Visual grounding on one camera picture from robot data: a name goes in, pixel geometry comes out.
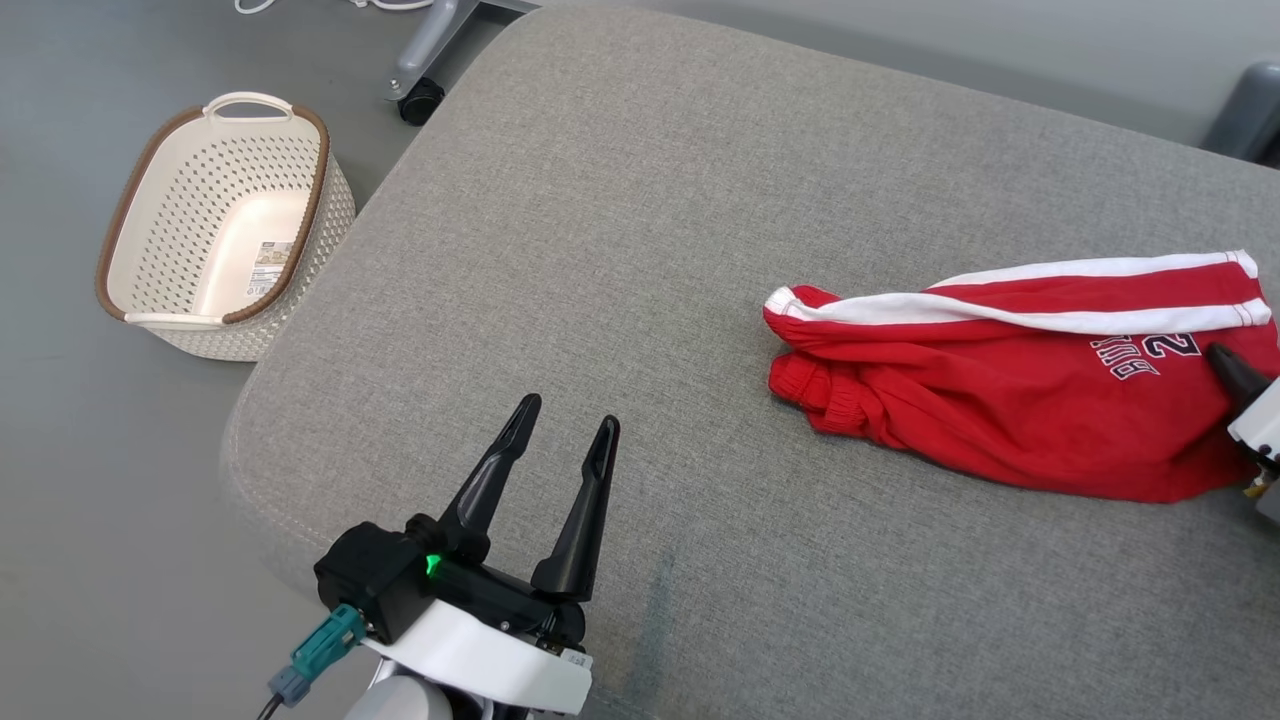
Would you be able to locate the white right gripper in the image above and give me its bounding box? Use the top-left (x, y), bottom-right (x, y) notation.
top-left (1205, 343), bottom-right (1280, 523)

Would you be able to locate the red shorts white stripe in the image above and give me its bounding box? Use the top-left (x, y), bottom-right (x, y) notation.
top-left (763, 249), bottom-right (1280, 505)

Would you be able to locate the white cable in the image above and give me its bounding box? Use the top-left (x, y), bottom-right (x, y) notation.
top-left (234, 0), bottom-right (437, 16)

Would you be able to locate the grey leg with black caster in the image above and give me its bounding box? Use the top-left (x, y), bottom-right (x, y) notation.
top-left (386, 0), bottom-right (543, 127)

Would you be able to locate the cream perforated laundry basket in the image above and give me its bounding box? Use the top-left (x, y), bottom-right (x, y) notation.
top-left (95, 91), bottom-right (358, 363)

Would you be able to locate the black cable teal connector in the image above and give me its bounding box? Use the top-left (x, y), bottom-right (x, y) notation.
top-left (258, 603), bottom-right (368, 720)

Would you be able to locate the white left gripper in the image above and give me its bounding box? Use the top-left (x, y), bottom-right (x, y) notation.
top-left (362, 393), bottom-right (622, 717)

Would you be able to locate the grey partition post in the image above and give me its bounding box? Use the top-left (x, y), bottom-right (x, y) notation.
top-left (1200, 61), bottom-right (1280, 169)

